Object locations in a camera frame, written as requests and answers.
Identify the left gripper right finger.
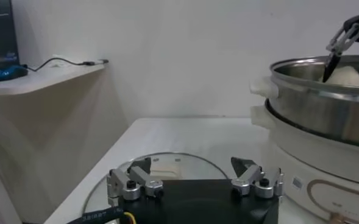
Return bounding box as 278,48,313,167
230,156,285,199

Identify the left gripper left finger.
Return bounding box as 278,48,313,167
107,156,165,201

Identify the white steamed baozi bun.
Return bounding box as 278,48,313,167
318,65,359,88

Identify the glass pot lid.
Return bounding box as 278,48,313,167
82,152,229,224

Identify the stainless steel steamer basket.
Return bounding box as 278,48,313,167
249,54,359,150

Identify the white electric cooker base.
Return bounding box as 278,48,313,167
249,100,359,224

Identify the white side desk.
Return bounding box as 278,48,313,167
0,60,110,224

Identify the blue computer mouse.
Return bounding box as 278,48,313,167
0,64,29,82

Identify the yellow gripper wire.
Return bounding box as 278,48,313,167
123,211,137,224

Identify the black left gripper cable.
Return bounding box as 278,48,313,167
65,206,126,224

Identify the black usb cable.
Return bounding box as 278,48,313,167
22,57,96,72

